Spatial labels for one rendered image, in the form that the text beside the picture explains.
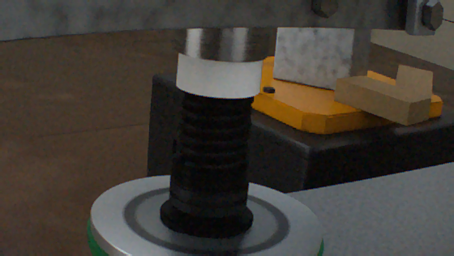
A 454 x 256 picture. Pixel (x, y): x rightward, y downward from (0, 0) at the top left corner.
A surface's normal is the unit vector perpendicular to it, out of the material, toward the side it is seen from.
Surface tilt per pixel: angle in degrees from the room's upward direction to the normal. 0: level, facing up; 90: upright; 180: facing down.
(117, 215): 0
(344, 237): 0
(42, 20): 90
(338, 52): 90
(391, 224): 0
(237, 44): 90
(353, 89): 90
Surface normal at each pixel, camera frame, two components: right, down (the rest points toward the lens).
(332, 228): 0.09, -0.95
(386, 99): -0.72, 0.14
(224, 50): 0.07, 0.30
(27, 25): 0.68, 0.28
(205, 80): -0.32, 0.25
